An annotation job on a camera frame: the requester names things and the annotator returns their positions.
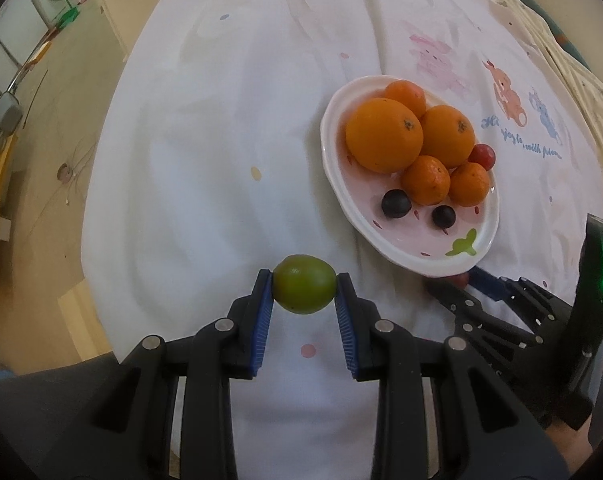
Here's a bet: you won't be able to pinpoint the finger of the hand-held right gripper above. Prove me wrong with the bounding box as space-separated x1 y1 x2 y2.
425 280 562 386
467 266 577 333

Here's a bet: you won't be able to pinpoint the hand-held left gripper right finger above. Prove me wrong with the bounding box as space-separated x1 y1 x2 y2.
334 273 572 480

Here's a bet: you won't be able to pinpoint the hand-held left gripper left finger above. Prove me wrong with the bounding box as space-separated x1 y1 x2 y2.
76 269 275 480

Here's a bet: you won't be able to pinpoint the green citrus fruit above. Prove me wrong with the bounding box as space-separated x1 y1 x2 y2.
272 255 338 316

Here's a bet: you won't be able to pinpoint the dark purple plum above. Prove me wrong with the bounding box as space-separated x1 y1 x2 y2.
431 205 457 229
381 189 413 220

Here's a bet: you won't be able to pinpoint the pink strawberry-pattern oval plate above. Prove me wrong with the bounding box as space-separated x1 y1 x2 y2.
320 75 501 278

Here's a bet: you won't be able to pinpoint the small orange mandarin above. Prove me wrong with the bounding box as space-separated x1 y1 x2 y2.
384 80 427 120
400 155 451 207
449 161 491 208

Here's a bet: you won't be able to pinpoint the person's right forearm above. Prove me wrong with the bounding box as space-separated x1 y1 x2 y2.
541 417 599 468

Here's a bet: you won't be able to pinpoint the medium orange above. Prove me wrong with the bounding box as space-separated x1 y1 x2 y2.
420 104 476 169

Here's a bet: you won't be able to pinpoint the white printed tablecloth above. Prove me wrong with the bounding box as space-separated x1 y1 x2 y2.
80 0 603 480

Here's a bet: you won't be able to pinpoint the light wooden board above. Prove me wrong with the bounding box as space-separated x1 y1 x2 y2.
56 280 116 361

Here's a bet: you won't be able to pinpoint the large orange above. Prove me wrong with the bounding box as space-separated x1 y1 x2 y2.
345 97 425 175

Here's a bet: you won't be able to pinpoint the floral bedsheet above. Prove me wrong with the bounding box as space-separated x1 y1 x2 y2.
486 0 603 221

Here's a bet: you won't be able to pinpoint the teal cloth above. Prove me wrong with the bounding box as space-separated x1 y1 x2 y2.
516 0 589 71

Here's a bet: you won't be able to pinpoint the grey box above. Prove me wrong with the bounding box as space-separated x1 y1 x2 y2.
0 92 23 136

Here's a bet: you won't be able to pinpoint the white furniture panel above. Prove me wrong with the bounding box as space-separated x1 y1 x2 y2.
98 0 135 63

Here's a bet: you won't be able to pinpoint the chrome pole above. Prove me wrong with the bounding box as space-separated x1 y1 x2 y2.
6 35 52 95

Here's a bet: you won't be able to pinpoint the white cabinets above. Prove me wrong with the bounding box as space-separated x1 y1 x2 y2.
0 0 50 73

